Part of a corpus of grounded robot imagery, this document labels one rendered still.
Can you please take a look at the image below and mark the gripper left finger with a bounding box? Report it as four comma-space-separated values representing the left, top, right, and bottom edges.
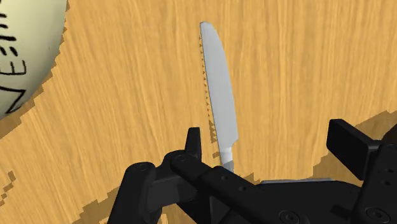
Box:
106, 127, 281, 224

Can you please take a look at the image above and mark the silver table knife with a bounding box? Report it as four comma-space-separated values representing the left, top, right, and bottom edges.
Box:
199, 21, 239, 173

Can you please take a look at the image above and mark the cream bowl with black lettering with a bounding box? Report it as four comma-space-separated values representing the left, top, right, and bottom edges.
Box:
0, 0, 68, 120

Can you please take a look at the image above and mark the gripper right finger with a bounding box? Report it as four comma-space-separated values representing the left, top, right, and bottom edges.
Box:
326, 118, 397, 224

